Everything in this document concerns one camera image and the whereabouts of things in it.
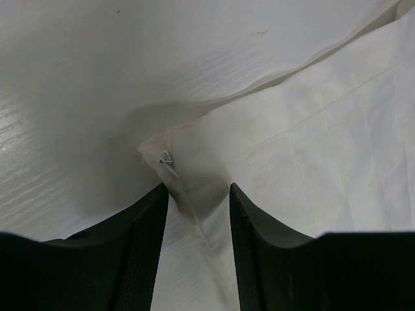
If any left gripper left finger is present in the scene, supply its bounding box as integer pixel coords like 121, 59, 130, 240
1, 185, 169, 310

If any white pleated skirt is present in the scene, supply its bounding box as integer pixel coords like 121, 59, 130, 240
139, 1, 414, 310

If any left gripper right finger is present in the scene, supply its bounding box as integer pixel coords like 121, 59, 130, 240
230, 184, 414, 310

